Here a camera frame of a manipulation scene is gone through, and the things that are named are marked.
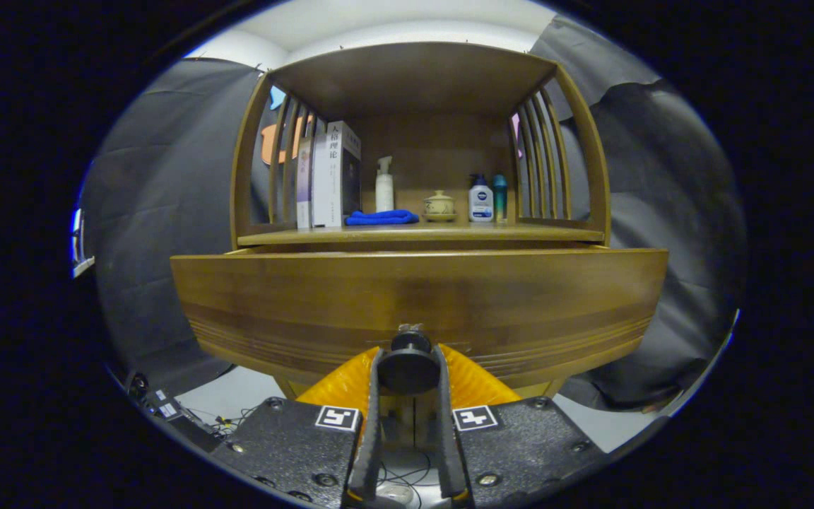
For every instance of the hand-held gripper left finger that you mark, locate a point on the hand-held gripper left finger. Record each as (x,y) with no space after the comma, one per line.
(373,424)

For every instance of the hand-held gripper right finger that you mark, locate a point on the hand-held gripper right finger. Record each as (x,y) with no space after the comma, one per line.
(447,438)

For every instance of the black drawer knob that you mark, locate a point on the black drawer knob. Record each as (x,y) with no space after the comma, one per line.
(408,367)

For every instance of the wooden drawer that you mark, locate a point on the wooden drawer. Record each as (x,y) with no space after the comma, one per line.
(308,304)

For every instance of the wooden cabinet door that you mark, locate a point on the wooden cabinet door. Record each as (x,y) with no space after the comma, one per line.
(396,424)
(428,424)

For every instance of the wooden countertop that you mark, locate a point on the wooden countertop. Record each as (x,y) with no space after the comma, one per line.
(449,232)

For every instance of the wooden cabinet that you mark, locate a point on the wooden cabinet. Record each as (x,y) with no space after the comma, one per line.
(414,78)

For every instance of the blue cloth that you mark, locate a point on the blue cloth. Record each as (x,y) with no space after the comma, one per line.
(379,218)

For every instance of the beige lidded ceramic teacup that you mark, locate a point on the beige lidded ceramic teacup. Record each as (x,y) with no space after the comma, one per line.
(439,206)

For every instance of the white pump bottle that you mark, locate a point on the white pump bottle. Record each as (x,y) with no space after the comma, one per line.
(384,194)

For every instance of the white lotion bottle blue cap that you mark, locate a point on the white lotion bottle blue cap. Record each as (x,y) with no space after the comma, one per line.
(481,205)

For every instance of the thin white book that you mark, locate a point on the thin white book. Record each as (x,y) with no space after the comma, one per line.
(319,191)

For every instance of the thick grey cover book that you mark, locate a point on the thick grey cover book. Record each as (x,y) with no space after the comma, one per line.
(350,184)

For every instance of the lavender spine book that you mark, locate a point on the lavender spine book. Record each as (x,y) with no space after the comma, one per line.
(304,191)

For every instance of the teal bottle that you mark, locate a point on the teal bottle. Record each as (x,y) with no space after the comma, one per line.
(500,198)

